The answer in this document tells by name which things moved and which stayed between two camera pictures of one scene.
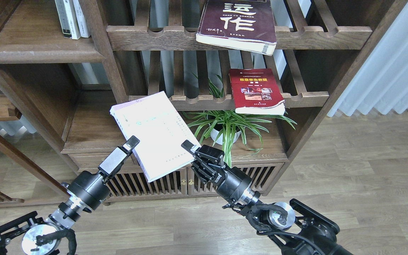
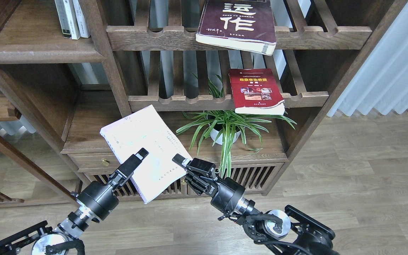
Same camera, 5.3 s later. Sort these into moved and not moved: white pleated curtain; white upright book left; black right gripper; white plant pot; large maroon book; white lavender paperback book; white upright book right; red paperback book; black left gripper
Moved: white lavender paperback book; black right gripper; black left gripper
Not moved: red paperback book; white plant pot; white upright book right; white pleated curtain; white upright book left; large maroon book
